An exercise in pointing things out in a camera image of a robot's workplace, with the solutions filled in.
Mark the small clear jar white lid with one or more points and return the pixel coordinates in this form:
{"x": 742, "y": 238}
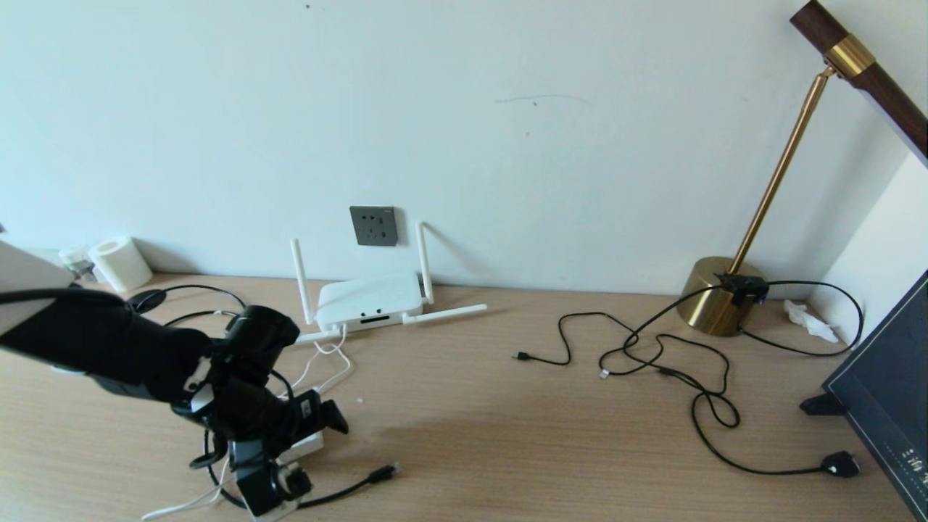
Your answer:
{"x": 78, "y": 259}

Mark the dark blue framed board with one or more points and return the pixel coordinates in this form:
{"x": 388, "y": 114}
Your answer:
{"x": 888, "y": 377}

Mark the grey wall socket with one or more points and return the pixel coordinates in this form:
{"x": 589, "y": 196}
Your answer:
{"x": 373, "y": 226}

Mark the black junction box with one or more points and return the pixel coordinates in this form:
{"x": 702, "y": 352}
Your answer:
{"x": 741, "y": 287}

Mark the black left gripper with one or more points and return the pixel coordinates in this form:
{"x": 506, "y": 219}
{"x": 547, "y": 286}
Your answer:
{"x": 254, "y": 409}

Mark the white square power adapter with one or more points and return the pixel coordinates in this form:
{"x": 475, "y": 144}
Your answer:
{"x": 301, "y": 446}

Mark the crumpled white tissue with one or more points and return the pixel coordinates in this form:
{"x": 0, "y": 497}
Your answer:
{"x": 805, "y": 317}

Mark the black oval desk grommet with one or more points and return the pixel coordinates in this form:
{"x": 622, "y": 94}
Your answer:
{"x": 151, "y": 299}

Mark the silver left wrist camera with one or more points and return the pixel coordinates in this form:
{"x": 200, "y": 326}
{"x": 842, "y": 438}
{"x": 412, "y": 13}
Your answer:
{"x": 272, "y": 482}

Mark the white router with four antennas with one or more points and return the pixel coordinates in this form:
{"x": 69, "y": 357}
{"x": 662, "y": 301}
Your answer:
{"x": 370, "y": 301}

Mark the white toilet paper roll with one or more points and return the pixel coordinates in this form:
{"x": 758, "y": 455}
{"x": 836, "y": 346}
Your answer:
{"x": 120, "y": 263}

